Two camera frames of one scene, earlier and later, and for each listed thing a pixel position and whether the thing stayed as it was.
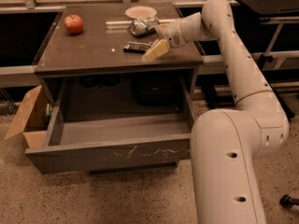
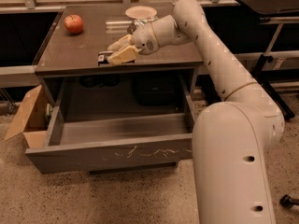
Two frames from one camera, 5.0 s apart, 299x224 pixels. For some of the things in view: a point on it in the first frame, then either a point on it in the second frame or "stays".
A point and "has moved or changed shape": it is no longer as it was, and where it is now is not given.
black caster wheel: [287, 202] stays
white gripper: [172, 33] to [144, 37]
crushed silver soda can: [140, 27] stays
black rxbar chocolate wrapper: [136, 47] has moved or changed shape
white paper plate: [141, 12] stays
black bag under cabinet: [157, 90] stays
